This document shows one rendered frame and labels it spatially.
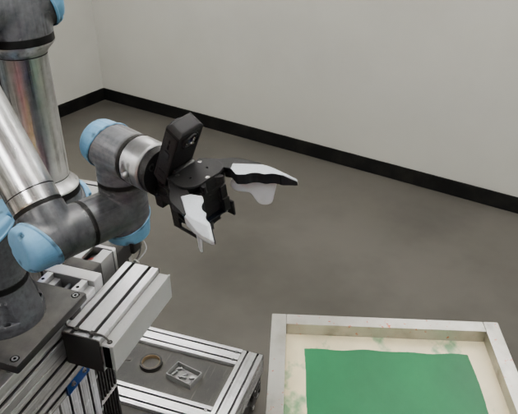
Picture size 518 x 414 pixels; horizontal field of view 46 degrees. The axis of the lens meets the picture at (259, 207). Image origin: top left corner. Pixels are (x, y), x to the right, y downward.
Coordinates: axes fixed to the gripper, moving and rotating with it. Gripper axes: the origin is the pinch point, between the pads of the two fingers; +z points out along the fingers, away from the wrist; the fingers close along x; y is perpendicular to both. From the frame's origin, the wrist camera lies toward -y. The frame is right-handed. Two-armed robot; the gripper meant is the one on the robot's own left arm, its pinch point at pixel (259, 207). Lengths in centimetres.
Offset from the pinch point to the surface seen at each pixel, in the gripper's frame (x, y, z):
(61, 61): -191, 149, -427
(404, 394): -39, 78, 0
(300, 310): -121, 186, -107
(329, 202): -217, 199, -164
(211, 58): -256, 144, -308
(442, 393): -45, 79, 6
